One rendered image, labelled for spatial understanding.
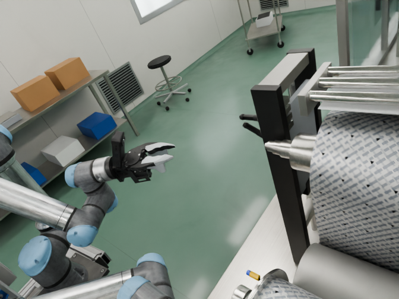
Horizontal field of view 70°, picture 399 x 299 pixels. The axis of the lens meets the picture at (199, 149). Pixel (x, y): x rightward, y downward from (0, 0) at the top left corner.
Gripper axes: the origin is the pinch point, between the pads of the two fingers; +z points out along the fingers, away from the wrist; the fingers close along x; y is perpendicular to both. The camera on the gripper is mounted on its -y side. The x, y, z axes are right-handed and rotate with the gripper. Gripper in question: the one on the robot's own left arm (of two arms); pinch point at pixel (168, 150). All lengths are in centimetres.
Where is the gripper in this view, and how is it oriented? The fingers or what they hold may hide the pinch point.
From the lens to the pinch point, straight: 82.5
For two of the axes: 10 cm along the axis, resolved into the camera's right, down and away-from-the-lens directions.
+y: 3.3, 6.8, 6.6
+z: 9.4, -2.0, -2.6
